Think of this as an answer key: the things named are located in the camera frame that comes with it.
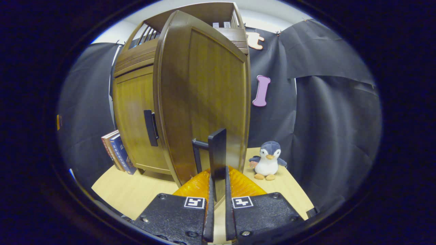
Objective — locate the blue book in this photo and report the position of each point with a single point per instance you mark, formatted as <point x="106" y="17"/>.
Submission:
<point x="122" y="154"/>

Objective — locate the penguin plush toy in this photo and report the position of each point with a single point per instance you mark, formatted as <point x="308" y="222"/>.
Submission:
<point x="267" y="163"/>

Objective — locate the brown book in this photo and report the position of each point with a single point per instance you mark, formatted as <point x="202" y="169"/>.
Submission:
<point x="111" y="149"/>

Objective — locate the wooden double-door shoe cabinet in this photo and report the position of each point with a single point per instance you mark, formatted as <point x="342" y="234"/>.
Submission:
<point x="204" y="10"/>

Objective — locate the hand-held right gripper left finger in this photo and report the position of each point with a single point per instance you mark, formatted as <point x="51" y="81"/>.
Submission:
<point x="209" y="211"/>

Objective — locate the red-brown book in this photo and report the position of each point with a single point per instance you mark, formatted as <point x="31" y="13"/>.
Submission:
<point x="106" y="144"/>

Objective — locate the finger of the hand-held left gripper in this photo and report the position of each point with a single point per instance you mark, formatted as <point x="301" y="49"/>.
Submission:
<point x="59" y="122"/>

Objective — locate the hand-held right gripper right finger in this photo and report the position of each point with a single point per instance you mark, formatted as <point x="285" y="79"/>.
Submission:
<point x="229" y="211"/>

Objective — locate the wooden cabinet door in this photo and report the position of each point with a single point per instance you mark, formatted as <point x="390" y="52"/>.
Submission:
<point x="211" y="85"/>
<point x="133" y="112"/>

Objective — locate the black backdrop cloth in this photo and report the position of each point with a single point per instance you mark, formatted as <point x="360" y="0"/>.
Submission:
<point x="323" y="119"/>

